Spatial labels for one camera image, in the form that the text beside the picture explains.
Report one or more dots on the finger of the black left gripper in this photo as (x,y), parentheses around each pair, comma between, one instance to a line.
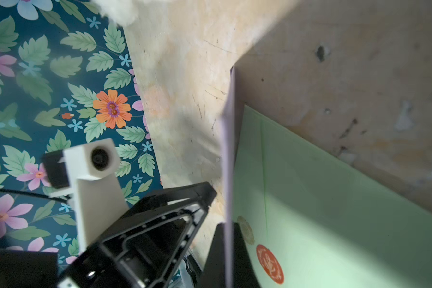
(170,218)

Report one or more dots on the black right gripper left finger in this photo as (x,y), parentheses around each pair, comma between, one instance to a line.
(213,275)

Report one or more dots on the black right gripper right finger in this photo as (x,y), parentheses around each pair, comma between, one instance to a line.
(243,272)

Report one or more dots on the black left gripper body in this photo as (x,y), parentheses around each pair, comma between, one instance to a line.
(151,259)

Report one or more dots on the light green envelope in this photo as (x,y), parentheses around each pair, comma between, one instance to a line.
(311,221)

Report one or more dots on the lilac purple envelope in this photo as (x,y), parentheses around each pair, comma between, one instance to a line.
(228,151)

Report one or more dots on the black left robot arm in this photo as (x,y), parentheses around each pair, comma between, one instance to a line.
(23,269)

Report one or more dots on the white plush bunny toy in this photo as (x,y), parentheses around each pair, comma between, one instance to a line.
(122,12)

